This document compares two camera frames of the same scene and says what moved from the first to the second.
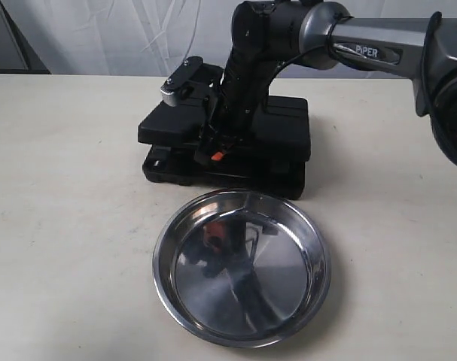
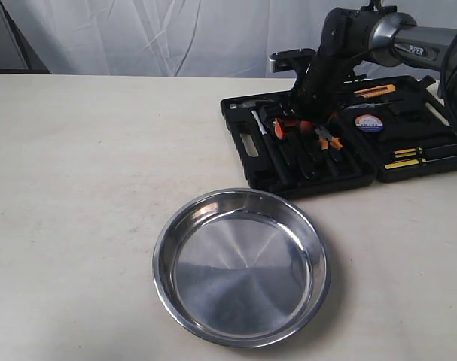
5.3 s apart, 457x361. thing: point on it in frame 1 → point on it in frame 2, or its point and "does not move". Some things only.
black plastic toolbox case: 269,161 → 389,128
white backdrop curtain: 152,37 does not move
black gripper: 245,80 → 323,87
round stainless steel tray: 241,268 does not move
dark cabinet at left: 8,51 does not move
